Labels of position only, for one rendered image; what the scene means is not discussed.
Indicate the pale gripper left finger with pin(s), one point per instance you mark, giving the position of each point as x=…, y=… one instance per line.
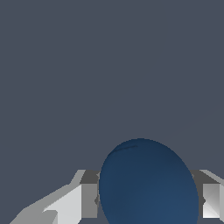
x=70, y=201

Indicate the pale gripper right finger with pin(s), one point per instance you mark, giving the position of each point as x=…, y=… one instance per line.
x=210, y=201

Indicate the dark blue round object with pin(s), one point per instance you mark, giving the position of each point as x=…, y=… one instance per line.
x=148, y=186

